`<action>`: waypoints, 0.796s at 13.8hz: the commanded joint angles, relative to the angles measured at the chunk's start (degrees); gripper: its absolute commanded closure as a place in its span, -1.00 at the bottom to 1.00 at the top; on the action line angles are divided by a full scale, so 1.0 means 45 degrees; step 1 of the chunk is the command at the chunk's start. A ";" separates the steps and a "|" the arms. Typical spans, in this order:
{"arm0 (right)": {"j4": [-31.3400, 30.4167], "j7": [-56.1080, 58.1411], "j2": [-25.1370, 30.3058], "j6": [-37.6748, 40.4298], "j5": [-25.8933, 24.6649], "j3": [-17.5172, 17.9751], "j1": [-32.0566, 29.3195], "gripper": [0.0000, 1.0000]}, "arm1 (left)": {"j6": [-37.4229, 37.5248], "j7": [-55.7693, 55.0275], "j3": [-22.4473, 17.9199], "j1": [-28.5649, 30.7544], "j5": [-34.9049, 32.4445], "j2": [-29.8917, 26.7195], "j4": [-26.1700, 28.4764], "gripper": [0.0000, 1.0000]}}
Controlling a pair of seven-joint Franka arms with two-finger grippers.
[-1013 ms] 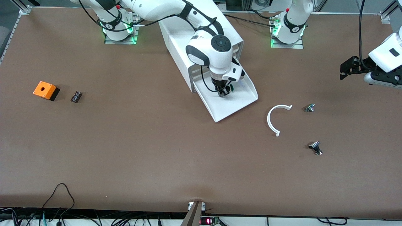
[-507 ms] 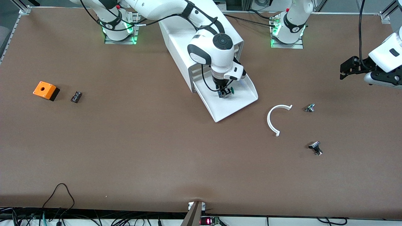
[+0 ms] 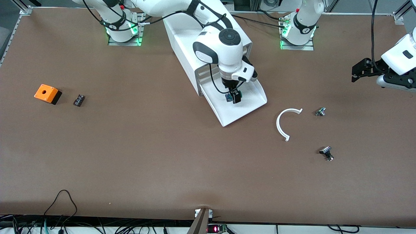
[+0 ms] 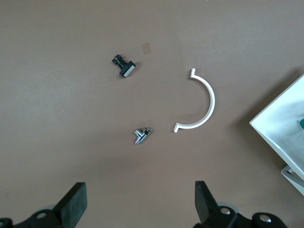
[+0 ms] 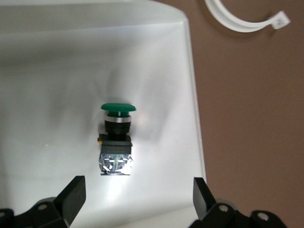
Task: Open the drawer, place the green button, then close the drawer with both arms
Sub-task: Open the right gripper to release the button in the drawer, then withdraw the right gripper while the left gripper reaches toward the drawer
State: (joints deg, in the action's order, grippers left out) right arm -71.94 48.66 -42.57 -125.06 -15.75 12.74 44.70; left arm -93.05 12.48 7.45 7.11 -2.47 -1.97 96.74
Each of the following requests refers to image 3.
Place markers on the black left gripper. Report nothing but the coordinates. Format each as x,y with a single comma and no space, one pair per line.
368,67

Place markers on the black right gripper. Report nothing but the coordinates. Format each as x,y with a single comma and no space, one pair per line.
231,85

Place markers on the green push button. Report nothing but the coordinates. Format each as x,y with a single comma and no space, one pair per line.
229,98

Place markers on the white pull-out drawer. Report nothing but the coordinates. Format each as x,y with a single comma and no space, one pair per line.
205,79
206,71
240,112

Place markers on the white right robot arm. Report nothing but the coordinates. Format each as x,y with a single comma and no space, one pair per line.
224,52

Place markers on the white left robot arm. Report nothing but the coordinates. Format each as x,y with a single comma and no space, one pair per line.
304,26

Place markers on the white drawer cabinet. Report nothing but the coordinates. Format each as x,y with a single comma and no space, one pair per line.
182,42

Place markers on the white curved plastic arc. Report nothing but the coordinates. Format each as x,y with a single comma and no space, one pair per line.
277,124

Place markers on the device with red display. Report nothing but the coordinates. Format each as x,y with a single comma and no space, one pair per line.
217,228

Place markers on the small black terminal block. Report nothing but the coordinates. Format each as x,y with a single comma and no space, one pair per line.
79,100

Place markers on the orange box with hole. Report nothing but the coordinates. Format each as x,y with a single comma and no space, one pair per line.
45,92

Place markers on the small silver green switch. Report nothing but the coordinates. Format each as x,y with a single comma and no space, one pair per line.
320,111

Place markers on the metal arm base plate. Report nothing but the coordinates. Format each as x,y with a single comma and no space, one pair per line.
139,32
302,47

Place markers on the aluminium frame profile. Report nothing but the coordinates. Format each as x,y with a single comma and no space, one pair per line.
401,14
26,10

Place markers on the black silver key switch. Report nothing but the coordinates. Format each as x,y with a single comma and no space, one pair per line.
326,152

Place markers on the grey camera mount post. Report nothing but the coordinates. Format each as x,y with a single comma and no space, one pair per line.
200,224

